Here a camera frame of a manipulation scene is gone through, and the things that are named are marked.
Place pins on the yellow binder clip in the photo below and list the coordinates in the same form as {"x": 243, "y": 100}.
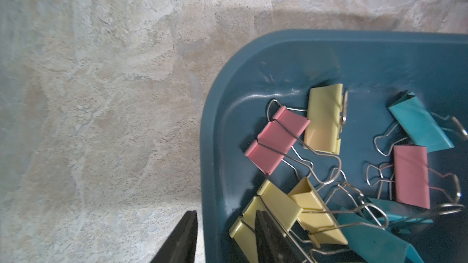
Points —
{"x": 320, "y": 222}
{"x": 269, "y": 197}
{"x": 326, "y": 111}

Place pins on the pink binder clip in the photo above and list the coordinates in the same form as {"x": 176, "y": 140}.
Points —
{"x": 283, "y": 130}
{"x": 409, "y": 173}

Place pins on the yellow binder clip upper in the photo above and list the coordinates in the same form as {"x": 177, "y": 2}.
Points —
{"x": 326, "y": 111}

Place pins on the yellow binder clip middle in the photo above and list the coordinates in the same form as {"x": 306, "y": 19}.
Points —
{"x": 320, "y": 222}

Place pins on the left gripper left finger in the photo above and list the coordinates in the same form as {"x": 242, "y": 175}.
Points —
{"x": 180, "y": 246}

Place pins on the teal plastic storage box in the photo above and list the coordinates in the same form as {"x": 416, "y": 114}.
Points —
{"x": 355, "y": 144}

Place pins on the teal binder clip large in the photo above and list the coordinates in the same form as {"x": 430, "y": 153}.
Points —
{"x": 369, "y": 241}

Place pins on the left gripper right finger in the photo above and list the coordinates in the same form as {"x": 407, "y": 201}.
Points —
{"x": 272, "y": 247}

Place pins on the teal binder clip small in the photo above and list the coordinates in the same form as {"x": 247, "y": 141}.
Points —
{"x": 422, "y": 127}

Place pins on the yellow binder clip lower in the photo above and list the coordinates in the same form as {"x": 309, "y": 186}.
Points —
{"x": 269, "y": 197}

